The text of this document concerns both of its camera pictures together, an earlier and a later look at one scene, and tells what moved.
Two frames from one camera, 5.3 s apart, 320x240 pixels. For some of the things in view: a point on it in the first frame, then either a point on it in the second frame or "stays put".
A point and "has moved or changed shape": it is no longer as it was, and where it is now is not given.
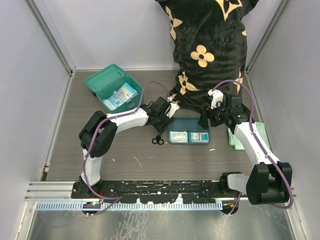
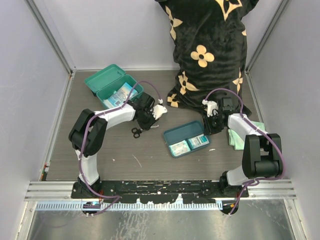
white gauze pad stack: [178, 136] to [180, 148]
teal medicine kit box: [105, 82] stays put
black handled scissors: [158, 140] to [136, 132]
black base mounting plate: [153, 191] stays put
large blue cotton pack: [123, 95] stays put
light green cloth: [235, 142] stays put
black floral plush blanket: [210, 46] stays put
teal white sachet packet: [199, 137] has moved or changed shape
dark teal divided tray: [188, 124] has moved or changed shape
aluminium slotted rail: [58, 196] stays put
